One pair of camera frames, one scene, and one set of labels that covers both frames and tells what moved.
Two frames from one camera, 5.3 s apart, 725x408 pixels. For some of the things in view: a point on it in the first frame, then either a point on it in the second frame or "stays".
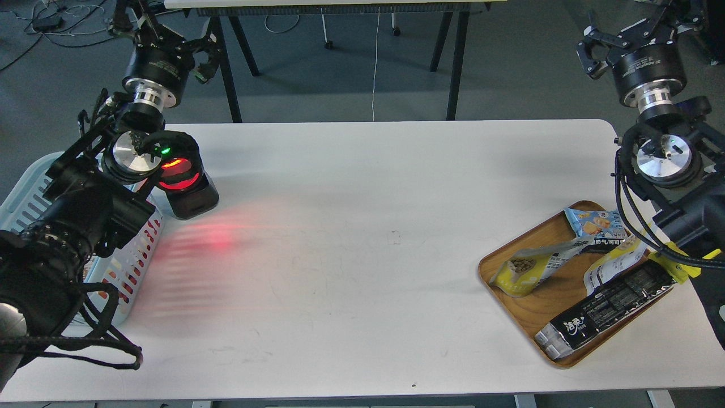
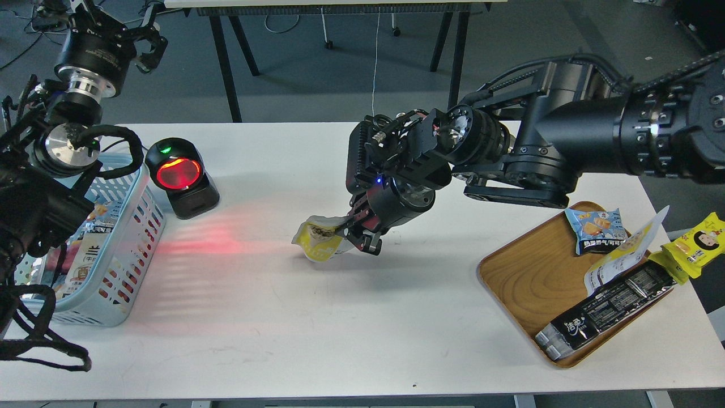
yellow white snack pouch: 520,273 -> 317,238
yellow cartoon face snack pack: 678,271 stays
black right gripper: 651,76 -> 393,166
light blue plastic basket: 110,281 stays
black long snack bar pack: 615,302 stays
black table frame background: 447,9 stays
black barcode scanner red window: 189,190 stays
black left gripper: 159,67 -> 99,50
